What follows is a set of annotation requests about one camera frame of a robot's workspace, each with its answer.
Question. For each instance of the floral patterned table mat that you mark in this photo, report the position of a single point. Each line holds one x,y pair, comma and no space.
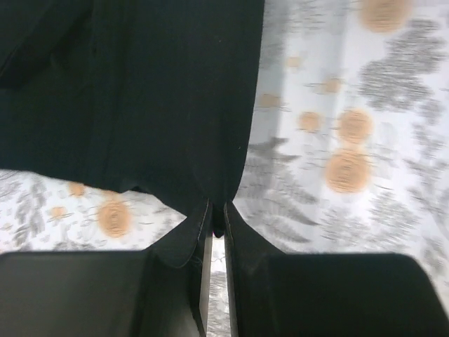
347,152

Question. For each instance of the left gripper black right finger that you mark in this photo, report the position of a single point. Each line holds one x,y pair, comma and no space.
272,293

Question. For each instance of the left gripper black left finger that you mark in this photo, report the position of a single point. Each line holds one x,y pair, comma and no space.
161,290

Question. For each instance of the black t shirt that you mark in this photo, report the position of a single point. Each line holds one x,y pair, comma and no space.
152,96

